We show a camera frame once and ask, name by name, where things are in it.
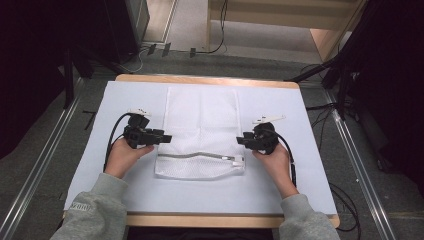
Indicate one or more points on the white mesh laundry bag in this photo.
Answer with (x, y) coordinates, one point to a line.
(200, 133)

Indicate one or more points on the black curtain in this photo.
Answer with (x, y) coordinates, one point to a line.
(393, 83)
(30, 66)

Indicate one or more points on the black metal stand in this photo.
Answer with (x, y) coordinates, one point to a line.
(341, 90)
(68, 80)

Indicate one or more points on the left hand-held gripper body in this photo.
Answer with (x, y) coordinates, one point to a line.
(135, 130)

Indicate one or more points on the person's right hand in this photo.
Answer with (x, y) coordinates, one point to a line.
(280, 166)

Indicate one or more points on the wooden table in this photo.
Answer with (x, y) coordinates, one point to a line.
(206, 79)

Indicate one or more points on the white table cover sheet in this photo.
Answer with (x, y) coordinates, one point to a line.
(200, 196)

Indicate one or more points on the dark cabinet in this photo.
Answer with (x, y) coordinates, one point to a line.
(128, 26)

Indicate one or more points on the aluminium floor rail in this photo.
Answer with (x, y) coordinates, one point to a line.
(36, 173)
(360, 173)

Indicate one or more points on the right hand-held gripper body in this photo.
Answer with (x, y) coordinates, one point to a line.
(265, 136)

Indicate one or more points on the person's left hand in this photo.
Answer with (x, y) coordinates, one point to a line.
(124, 160)

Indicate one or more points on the light wooden shelf frame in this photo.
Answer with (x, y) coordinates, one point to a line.
(283, 15)

